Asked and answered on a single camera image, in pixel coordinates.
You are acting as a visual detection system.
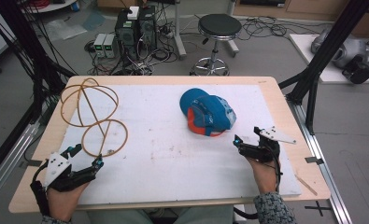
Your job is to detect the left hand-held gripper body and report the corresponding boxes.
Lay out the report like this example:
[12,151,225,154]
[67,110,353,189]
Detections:
[43,151,94,192]

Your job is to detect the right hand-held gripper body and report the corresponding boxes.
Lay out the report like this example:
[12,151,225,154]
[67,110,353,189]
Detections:
[238,125,297,163]

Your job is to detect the rattan hoop hat stand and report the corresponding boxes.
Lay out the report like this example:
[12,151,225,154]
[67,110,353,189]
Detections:
[59,77,130,159]

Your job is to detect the blue and orange cap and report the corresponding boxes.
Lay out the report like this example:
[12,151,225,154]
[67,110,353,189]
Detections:
[178,87,237,138]

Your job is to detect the person's right hand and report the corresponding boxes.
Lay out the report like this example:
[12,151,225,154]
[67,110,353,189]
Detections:
[247,156,282,196]

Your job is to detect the person's left hand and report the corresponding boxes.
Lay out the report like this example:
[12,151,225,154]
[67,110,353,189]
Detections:
[46,181,90,222]

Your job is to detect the black tape strip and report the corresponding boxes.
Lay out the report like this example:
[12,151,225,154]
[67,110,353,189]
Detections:
[18,159,44,169]
[304,156,325,166]

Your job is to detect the thin wooden stick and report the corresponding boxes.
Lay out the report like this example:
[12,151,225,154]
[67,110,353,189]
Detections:
[293,174,319,197]

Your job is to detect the white foam board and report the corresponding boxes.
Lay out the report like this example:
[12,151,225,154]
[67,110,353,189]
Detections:
[58,84,302,206]

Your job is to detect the white floor platform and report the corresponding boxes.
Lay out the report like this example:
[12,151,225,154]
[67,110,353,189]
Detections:
[288,33,369,85]

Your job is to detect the grey power supply box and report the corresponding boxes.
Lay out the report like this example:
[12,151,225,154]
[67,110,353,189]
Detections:
[103,33,120,59]
[92,33,107,59]

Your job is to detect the black round stool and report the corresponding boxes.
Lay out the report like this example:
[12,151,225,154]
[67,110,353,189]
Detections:
[189,13,243,77]

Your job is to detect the black device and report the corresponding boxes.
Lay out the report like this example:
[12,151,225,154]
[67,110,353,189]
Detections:
[341,55,369,85]

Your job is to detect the clear plastic sheet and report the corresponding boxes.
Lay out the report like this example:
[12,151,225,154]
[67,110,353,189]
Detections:
[44,18,89,42]

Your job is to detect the grey rounded machine shell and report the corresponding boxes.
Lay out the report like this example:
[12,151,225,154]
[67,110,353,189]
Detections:
[310,28,369,70]

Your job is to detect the white table leg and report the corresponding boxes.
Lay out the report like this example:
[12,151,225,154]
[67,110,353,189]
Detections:
[172,0,189,61]

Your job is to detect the black computer tower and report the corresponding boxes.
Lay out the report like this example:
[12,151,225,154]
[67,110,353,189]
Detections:
[137,5,158,53]
[114,8,140,61]

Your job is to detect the blue sheet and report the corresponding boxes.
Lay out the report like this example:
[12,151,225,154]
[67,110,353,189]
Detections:
[81,10,107,32]

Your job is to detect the white round table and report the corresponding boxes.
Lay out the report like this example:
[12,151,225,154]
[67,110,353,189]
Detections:
[21,0,78,14]

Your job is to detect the white box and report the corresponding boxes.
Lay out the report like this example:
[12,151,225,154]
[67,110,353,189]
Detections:
[127,6,140,21]

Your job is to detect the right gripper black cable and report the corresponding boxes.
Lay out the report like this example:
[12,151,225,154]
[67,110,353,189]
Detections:
[264,143,284,194]

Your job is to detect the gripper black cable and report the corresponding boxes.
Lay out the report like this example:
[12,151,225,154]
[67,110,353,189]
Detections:
[264,143,284,194]
[29,161,51,217]

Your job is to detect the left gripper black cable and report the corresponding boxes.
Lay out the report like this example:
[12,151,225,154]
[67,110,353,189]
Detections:
[29,161,51,217]

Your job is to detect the aluminium rail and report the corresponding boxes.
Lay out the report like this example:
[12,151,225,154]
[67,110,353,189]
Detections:
[0,120,41,209]
[286,94,354,224]

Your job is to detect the black hose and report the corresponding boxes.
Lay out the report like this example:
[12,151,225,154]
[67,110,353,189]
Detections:
[233,206,260,220]

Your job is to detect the black metal frame stand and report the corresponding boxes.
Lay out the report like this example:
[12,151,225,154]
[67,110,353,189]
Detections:
[0,0,76,185]
[277,0,369,135]

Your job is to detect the black floor cables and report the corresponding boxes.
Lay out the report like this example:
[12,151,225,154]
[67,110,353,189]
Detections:
[237,15,325,42]

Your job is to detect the tangle of floor cables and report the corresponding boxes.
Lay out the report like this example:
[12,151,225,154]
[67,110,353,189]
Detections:
[83,36,180,77]

